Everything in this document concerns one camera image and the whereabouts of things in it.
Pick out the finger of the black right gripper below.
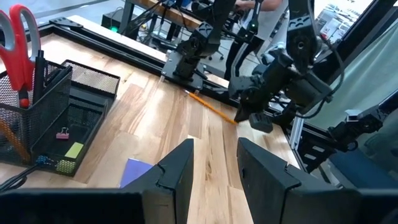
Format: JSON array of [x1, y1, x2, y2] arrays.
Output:
[[235, 102, 250, 123]]

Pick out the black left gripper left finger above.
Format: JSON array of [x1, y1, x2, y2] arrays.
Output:
[[121, 138, 195, 224]]

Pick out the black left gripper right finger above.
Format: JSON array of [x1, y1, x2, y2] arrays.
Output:
[[238, 138, 361, 224]]

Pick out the orange wooden pencil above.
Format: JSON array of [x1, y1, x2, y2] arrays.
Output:
[[183, 89, 239, 125], [0, 119, 32, 162]]

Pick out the purple sticky note pad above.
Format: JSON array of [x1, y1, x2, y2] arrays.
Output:
[[119, 157, 155, 189]]

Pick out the red-handled scissors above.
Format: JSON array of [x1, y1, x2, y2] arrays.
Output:
[[0, 3, 42, 109]]

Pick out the black mesh desk organizer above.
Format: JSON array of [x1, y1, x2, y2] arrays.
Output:
[[0, 58, 121, 177]]

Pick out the person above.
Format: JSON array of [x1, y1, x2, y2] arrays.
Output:
[[233, 0, 292, 60]]

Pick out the yellow sticky notes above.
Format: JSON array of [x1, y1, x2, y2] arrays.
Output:
[[64, 141, 85, 159]]

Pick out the wooden workbench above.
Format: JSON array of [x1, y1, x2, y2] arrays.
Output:
[[124, 0, 203, 32]]

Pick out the pink binder clip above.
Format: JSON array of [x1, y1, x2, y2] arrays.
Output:
[[55, 126, 70, 140]]

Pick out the small blue clip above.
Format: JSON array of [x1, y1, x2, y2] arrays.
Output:
[[35, 154, 50, 166]]

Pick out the black box with green light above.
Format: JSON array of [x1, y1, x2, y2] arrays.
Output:
[[101, 11, 127, 34]]

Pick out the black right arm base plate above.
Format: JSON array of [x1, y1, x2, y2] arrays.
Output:
[[161, 49, 208, 91]]

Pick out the black aluminium table frame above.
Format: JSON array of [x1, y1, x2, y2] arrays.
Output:
[[40, 16, 330, 175]]

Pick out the black lamp power cable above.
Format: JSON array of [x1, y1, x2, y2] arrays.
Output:
[[0, 163, 38, 192]]

